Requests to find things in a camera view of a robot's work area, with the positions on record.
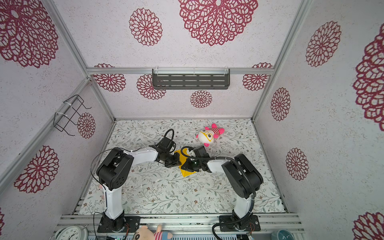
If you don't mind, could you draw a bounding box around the yellow square paper sheet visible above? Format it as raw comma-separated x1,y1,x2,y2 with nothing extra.
175,148,195,177

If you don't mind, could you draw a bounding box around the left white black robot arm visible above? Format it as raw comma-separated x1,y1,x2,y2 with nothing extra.
96,146,181,221

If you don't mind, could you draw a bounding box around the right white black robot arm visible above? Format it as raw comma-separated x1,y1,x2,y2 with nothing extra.
182,153,264,219

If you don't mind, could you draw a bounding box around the pink white plush toy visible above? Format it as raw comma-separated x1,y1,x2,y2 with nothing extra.
196,124,225,147

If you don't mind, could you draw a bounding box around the pink doll red dotted dress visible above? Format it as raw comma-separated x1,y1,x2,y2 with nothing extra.
99,185,105,201

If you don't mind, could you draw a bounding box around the pig plush striped shirt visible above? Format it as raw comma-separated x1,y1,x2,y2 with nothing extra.
132,225,173,240

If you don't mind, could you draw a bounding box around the teal round clock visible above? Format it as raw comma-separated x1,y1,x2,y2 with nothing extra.
271,230,295,240

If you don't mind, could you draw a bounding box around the white analog alarm clock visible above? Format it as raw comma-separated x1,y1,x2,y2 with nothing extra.
55,226,88,240

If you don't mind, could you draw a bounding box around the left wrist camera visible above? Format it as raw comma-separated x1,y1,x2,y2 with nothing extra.
150,138,176,154

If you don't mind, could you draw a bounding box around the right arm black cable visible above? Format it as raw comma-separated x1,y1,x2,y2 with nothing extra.
179,145,257,240

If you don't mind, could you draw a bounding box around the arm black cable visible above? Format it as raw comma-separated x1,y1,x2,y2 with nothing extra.
179,145,257,240
89,128,176,232

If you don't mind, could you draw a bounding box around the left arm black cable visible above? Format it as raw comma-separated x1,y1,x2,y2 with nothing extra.
89,128,176,232

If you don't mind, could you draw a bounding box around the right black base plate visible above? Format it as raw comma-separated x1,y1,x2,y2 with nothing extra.
219,215,261,232

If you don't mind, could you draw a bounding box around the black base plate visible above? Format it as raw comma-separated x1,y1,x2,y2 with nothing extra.
219,215,261,232
97,216,141,233

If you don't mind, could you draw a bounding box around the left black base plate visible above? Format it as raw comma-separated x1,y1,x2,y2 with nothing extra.
97,216,141,233

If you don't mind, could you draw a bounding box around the dark grey wall shelf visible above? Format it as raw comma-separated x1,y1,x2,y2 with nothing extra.
152,69,231,90

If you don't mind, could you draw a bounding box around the black wire wall rack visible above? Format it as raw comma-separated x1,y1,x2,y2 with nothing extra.
53,95,91,137

